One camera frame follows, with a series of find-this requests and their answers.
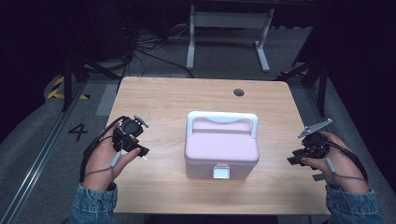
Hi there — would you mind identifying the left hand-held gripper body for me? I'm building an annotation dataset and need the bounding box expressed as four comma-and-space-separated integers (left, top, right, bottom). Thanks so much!
112, 114, 149, 153

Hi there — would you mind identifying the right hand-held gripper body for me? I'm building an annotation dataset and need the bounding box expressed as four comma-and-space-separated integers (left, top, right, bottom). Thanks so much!
297, 118, 333, 157

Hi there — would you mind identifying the person's right hand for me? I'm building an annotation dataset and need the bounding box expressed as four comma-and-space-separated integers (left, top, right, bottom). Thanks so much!
299, 131, 371, 194

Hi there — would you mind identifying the person's left hand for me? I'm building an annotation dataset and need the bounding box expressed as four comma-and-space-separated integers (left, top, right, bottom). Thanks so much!
81, 121, 142, 191

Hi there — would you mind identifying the black metal stand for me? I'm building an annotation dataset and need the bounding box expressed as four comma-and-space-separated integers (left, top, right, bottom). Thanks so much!
276, 57, 329, 118
61, 49, 123, 113

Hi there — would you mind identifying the right gripper grey cord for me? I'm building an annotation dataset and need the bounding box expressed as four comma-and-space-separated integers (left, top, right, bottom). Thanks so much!
324, 157, 369, 185

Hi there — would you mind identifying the gripper grey cord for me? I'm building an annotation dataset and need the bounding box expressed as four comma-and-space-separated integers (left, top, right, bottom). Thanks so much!
82, 140, 124, 182
324, 157, 369, 185

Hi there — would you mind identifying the left gripper grey cord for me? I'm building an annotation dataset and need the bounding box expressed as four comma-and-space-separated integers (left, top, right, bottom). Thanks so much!
82, 140, 124, 182

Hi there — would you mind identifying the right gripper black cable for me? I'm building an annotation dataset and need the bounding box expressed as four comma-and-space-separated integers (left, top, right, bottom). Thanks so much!
322, 141, 369, 183

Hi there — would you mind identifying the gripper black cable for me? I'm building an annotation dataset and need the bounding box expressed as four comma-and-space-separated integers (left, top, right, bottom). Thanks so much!
79, 115, 129, 183
322, 141, 369, 183

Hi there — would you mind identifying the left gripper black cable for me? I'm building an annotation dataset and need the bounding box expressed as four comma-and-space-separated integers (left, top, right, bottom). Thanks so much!
79, 115, 129, 183

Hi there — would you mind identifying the pink storage box white handle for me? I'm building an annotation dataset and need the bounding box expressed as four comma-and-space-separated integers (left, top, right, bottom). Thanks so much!
183, 110, 261, 181

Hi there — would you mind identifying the bundle of black floor cables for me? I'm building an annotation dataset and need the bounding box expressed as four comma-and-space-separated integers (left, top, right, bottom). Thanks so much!
122, 24, 194, 79

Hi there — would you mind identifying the grey metal floor rail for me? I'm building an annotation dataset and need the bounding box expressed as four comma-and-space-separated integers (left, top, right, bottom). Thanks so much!
0, 81, 89, 224

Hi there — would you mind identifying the white metal table frame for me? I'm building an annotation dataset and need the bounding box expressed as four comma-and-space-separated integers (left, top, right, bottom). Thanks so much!
185, 4, 276, 74

